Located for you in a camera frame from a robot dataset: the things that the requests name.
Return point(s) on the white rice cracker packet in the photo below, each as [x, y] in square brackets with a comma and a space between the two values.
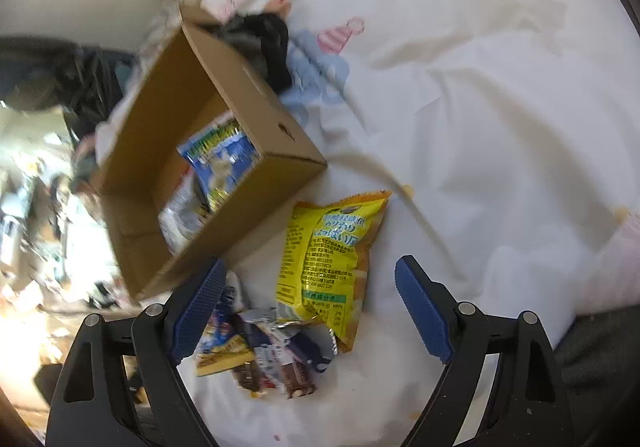
[265, 334]

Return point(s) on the dark blue white snack packet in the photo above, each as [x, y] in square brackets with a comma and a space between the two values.
[310, 352]

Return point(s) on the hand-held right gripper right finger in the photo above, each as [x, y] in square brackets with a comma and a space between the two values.
[425, 312]

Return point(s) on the silver white snack packet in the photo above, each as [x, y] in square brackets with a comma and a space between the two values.
[182, 217]

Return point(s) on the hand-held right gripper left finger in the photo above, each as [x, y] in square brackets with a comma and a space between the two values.
[200, 312]

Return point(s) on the person's grey trouser leg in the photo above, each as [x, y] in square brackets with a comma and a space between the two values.
[600, 352]

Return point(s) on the black plastic bag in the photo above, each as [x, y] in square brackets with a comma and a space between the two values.
[45, 77]

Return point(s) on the white printed bed sheet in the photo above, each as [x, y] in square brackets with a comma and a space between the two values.
[475, 102]

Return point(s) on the brown cardboard box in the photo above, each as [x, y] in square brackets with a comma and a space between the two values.
[260, 97]

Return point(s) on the brown chocolate bar packet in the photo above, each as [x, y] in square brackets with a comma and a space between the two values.
[250, 377]

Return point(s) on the yellow snack bag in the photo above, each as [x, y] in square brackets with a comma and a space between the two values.
[325, 257]

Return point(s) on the yellow blue small snack packet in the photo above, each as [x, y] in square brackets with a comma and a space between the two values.
[222, 349]

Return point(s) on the brown printed snack packet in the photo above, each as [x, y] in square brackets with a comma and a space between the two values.
[296, 379]

